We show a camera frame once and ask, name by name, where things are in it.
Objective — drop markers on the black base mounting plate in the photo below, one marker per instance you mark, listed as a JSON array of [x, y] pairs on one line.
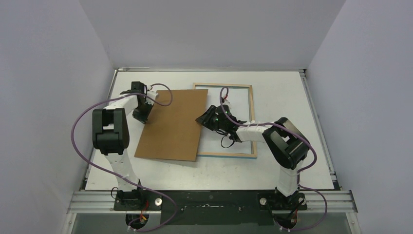
[[220, 207]]

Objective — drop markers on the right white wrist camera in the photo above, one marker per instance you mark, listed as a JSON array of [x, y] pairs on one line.
[[227, 103]]

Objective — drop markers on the aluminium rail front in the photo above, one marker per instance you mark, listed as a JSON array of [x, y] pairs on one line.
[[101, 202]]

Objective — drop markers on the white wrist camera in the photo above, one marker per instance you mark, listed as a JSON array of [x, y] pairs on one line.
[[227, 103], [151, 97]]

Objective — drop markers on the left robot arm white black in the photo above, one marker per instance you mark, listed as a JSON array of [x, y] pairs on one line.
[[111, 137]]

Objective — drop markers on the hot air balloon photo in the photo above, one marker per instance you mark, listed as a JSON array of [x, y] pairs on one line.
[[214, 144]]

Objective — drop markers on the brown cardboard backing board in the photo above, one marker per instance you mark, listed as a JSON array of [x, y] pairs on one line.
[[171, 131]]

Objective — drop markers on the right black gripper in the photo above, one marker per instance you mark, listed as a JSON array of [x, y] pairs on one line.
[[208, 117]]

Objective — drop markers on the blue wooden picture frame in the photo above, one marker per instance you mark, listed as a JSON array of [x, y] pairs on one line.
[[250, 130]]

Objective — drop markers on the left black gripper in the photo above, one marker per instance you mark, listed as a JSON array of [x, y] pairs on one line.
[[143, 119]]

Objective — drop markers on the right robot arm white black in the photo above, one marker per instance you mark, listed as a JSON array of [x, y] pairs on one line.
[[283, 139]]

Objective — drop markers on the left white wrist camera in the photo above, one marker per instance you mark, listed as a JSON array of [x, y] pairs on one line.
[[151, 97]]

